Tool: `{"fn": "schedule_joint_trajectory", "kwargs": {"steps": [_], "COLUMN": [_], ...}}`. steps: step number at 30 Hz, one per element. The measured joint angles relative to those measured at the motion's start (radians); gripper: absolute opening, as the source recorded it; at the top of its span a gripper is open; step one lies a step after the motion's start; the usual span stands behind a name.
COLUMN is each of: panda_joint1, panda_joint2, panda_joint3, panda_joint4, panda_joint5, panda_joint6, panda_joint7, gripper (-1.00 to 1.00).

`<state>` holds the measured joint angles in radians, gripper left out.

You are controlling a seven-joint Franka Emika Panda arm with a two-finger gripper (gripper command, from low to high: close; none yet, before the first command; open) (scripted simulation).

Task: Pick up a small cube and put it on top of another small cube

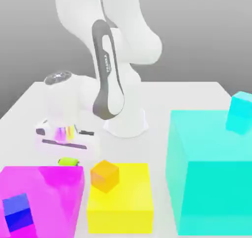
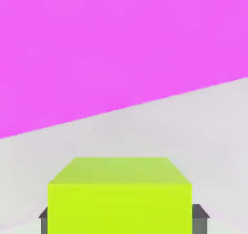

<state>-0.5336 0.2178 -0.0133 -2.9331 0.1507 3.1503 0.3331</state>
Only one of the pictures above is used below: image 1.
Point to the large turquoise box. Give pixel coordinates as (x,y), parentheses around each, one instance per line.
(212,183)

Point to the large magenta box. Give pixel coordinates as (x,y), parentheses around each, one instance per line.
(49,198)

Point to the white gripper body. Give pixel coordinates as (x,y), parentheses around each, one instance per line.
(65,149)

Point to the small cyan cube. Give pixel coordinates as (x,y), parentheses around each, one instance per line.
(240,114)

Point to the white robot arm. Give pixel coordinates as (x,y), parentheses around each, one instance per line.
(110,68)

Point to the large yellow box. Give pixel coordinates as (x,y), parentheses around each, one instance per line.
(126,202)

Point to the small orange cube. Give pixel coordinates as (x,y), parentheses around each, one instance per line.
(104,177)

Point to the small lime green cube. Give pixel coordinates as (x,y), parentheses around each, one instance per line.
(68,161)

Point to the small blue cube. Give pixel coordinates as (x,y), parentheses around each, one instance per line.
(17,212)

